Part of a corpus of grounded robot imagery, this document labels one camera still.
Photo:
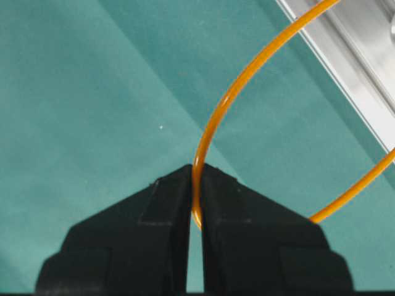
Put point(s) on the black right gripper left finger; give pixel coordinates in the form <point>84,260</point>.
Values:
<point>139,244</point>

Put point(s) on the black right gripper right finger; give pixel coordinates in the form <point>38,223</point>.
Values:
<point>253,244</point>

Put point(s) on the orange rubber band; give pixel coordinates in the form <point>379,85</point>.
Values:
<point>229,97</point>

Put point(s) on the green table cloth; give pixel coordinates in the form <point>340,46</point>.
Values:
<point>100,98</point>

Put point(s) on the silver aluminium extrusion rail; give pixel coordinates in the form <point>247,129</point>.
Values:
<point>354,41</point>

